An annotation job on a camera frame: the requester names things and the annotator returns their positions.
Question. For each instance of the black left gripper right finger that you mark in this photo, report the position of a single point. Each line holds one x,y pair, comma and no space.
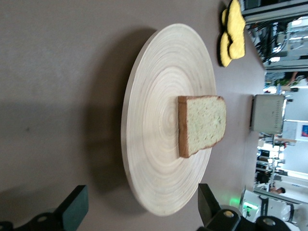
209,207

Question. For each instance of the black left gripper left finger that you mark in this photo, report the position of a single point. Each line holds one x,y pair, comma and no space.
74,207

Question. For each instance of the slice of bread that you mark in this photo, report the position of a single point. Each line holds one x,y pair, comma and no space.
207,125

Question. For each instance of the round wooden plate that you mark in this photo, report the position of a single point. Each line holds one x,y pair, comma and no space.
156,120

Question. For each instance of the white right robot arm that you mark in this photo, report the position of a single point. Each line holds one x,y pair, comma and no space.
264,207

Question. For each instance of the silver two-slot toaster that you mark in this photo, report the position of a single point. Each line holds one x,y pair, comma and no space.
267,113

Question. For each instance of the seated background person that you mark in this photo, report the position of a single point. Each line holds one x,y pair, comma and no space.
280,190

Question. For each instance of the yellow quilted oven mitt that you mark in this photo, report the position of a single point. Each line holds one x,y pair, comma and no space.
237,29
225,15

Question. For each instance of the blue white wall poster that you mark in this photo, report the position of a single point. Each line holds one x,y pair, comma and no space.
305,132

